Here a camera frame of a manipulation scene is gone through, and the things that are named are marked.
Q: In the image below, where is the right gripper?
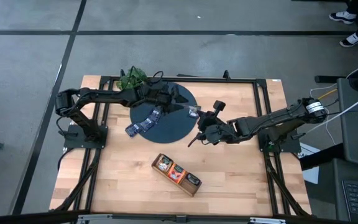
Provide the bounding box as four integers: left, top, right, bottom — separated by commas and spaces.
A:
187, 100, 229, 148

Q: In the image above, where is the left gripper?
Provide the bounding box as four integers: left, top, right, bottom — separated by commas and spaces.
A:
141, 81, 189, 114

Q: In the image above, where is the black tea box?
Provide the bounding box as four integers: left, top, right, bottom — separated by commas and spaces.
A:
184, 172, 203, 188

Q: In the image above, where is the vanilla tea packet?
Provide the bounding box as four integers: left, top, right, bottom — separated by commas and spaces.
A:
156, 154, 175, 174

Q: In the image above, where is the peach passion fruit tea packet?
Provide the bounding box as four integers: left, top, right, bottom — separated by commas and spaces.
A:
166, 163, 186, 184

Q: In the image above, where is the wooden tea organiser box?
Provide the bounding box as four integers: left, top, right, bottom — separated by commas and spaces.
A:
150, 152, 203, 197

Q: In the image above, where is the round dark blue woven placemat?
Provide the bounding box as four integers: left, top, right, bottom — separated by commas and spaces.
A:
129, 82, 199, 144

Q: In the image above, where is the green potted plant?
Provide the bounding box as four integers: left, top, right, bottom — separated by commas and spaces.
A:
116, 66, 149, 91

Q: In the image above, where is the white paper sheet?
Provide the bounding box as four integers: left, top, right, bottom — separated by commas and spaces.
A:
299, 142, 321, 185

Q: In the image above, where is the black desk leg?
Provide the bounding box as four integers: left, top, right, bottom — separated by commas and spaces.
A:
298, 142, 345, 171

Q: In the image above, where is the black desk foot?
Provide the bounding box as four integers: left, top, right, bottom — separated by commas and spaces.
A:
314, 74, 347, 84

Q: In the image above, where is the dark grey desk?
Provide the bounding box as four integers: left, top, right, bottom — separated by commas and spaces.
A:
317, 157, 358, 224

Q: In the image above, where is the person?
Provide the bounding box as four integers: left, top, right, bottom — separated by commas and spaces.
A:
328, 0, 358, 49

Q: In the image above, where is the black table beam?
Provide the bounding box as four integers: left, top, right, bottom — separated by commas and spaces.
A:
0, 210, 358, 224

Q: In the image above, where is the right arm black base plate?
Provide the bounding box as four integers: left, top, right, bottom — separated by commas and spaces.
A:
257, 128, 301, 154

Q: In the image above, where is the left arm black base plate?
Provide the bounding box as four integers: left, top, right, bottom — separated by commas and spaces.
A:
58, 123, 109, 150

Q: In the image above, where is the silver aluminium rail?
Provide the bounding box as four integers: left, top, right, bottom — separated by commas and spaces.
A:
249, 217, 287, 224
77, 213, 114, 224

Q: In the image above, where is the thin white cable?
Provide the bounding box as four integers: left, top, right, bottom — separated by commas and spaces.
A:
309, 52, 358, 147

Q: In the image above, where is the yellow cable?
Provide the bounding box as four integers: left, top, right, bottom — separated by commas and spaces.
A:
317, 89, 338, 101

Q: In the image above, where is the thick white cable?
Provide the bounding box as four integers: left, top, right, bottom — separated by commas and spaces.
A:
305, 88, 358, 135

